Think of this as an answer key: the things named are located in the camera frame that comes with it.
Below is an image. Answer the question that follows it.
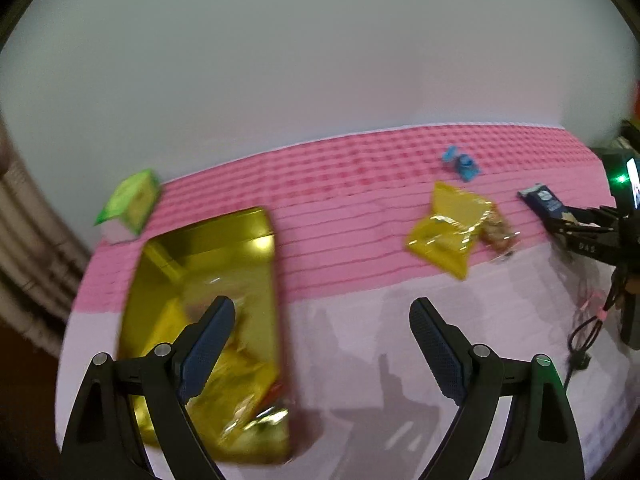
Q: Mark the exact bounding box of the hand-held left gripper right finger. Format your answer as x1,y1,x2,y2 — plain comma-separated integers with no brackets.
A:
409,297,585,480

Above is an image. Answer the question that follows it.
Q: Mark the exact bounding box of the red snack packet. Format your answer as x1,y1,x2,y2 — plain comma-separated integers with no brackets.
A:
254,381,290,417

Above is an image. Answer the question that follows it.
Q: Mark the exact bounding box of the green snack packet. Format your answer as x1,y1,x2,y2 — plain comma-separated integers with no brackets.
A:
95,169,162,247

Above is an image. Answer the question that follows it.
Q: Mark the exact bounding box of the clear orange biscuit packet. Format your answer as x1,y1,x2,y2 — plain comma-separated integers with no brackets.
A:
479,202,522,264

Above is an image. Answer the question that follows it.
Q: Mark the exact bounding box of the black cable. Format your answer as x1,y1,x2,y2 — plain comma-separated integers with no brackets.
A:
565,265,626,403

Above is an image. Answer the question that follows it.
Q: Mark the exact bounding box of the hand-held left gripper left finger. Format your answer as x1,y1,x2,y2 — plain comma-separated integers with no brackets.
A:
60,296,236,480

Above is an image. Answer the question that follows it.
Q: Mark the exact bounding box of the beige curtain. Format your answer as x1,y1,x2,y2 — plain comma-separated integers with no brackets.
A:
0,120,92,358

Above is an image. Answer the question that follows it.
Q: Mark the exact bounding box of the blue wrapped candy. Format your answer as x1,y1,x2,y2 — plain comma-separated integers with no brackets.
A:
441,146,482,182

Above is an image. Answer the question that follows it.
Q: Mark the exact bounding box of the navy cracker packet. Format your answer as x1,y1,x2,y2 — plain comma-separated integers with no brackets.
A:
517,183,577,233

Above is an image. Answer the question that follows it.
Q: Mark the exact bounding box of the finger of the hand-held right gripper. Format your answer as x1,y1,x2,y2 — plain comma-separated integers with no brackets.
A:
564,204,623,229
545,222,623,267

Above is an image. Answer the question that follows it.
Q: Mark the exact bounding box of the crinkled yellow foil packet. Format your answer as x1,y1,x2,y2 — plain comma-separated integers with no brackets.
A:
187,300,282,453

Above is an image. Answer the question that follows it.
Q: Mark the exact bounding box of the yellow foil snack packet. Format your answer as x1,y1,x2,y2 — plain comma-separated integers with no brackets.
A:
405,181,496,281

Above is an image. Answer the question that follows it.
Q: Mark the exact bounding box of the pink checked tablecloth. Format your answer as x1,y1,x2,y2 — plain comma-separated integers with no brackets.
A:
55,122,640,480

